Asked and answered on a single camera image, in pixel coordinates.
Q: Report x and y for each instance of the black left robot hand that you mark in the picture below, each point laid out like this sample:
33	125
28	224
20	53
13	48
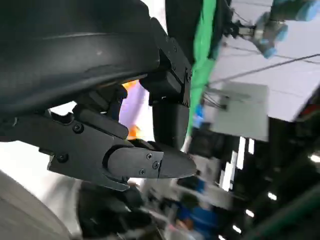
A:
75	62

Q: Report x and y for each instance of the orange white toy bread roll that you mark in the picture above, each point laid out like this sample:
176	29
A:
134	131

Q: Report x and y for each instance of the lilac plate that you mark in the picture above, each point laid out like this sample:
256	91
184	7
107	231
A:
136	110

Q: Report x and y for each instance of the green cloth backdrop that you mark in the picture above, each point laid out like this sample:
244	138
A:
205	50

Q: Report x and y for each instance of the grey workshop panel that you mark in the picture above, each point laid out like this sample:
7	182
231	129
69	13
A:
245	112

